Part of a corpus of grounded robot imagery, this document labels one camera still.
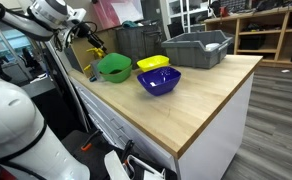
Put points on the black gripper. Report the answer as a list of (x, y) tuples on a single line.
[(86, 31)]

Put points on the blue plastic bowl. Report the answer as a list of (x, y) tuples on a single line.
[(159, 81)]

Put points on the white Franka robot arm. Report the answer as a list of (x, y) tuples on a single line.
[(12, 126)]

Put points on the yellow plastic bowl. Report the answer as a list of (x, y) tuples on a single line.
[(152, 62)]

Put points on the silver metal cylinder cup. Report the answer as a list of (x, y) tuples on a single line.
[(95, 68)]

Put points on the red translucent sheet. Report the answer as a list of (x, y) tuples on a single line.
[(106, 13)]

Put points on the teal cloth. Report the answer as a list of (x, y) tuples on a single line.
[(129, 24)]

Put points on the grey fabric basket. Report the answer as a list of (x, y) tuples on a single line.
[(139, 41)]

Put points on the white edged black board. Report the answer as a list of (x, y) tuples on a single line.
[(62, 93)]

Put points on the dark office chair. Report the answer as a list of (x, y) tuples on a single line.
[(28, 56)]

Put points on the black monitor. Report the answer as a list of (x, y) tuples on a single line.
[(176, 29)]

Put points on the grey plastic storage bin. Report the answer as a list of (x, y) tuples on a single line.
[(192, 50)]

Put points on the black orange bar clamp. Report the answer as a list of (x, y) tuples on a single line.
[(90, 141), (128, 150)]

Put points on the white rounded object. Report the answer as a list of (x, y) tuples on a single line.
[(212, 46)]

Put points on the black robot table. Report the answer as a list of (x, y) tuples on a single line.
[(92, 160)]

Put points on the red tool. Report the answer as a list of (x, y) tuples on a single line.
[(224, 11)]

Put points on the wooden shelf unit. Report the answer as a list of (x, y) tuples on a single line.
[(237, 36)]

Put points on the white drawer cabinet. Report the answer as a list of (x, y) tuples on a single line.
[(212, 140)]

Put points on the small white scrap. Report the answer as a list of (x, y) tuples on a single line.
[(285, 70)]

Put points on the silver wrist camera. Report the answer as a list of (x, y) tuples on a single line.
[(76, 15)]

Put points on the white plastic bracket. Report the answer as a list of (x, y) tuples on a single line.
[(114, 166)]

